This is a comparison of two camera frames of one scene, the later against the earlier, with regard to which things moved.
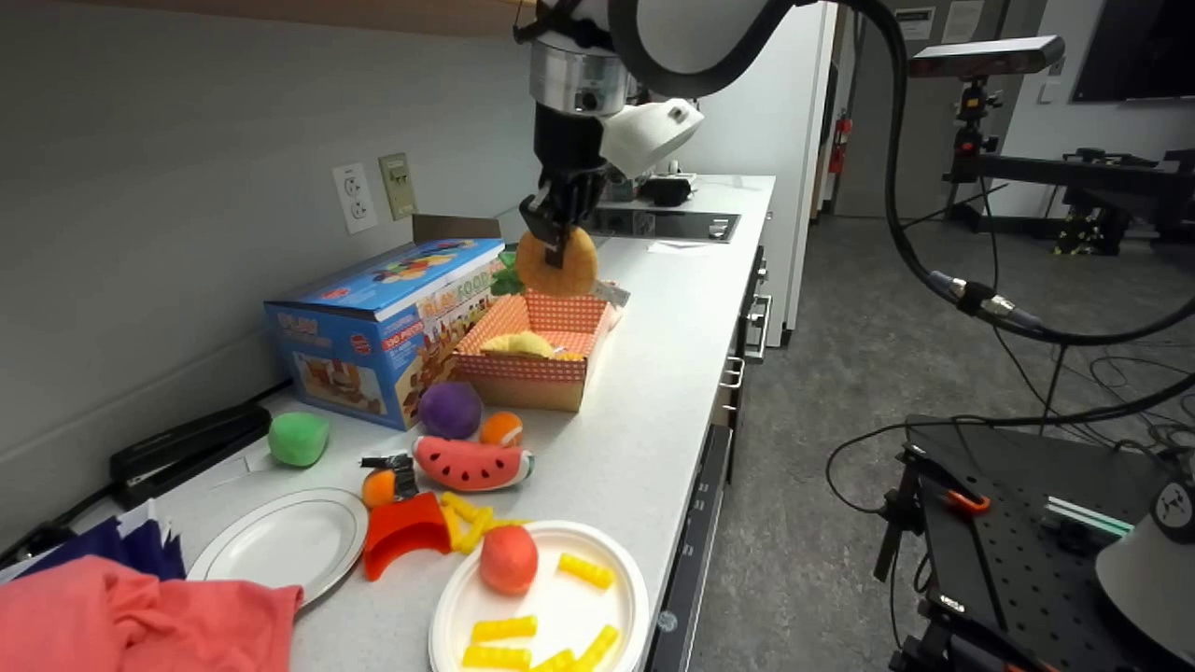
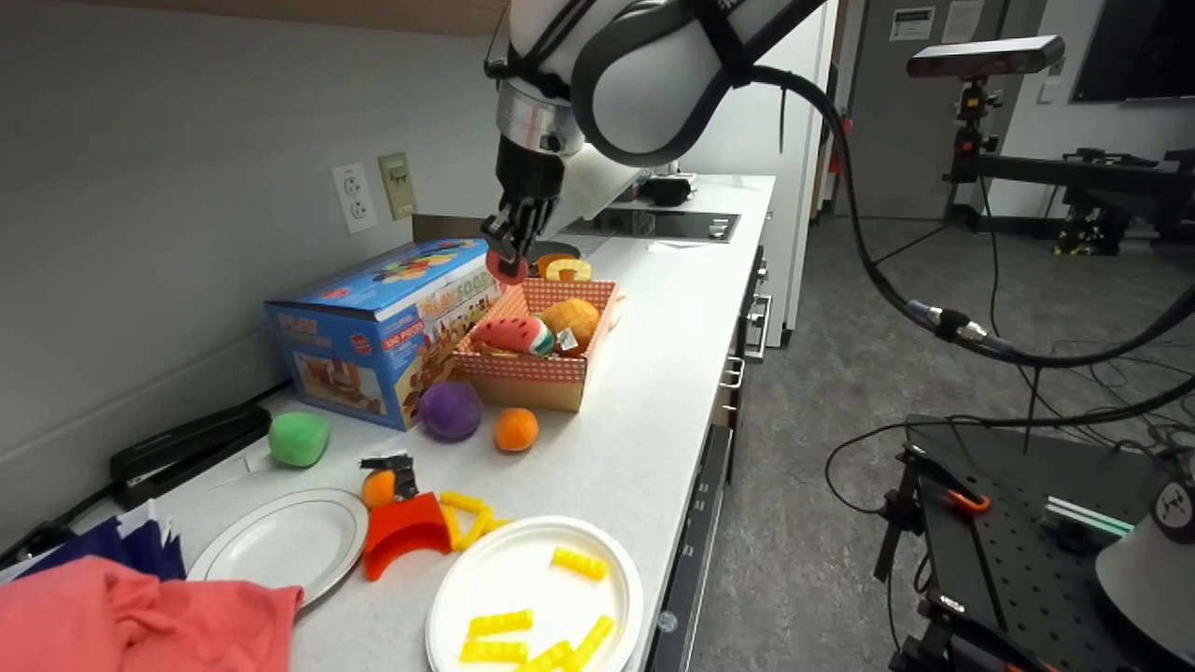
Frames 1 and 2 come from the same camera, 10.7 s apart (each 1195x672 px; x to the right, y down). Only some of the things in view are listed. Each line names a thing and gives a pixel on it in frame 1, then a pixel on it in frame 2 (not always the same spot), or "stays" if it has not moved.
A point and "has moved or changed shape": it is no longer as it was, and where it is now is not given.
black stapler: [141, 470] stays
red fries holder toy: [396, 527] stays
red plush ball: [511, 558] -> [506, 271]
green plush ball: [302, 440] stays
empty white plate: [297, 541] stays
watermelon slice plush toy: [471, 466] -> [512, 335]
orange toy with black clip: [385, 480] stays
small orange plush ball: [501, 430] has moved or changed shape
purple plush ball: [451, 409] stays
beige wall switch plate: [396, 176] stays
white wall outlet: [355, 200] stays
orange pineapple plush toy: [566, 283] -> [573, 314]
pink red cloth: [83, 613] stays
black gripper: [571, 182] -> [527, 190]
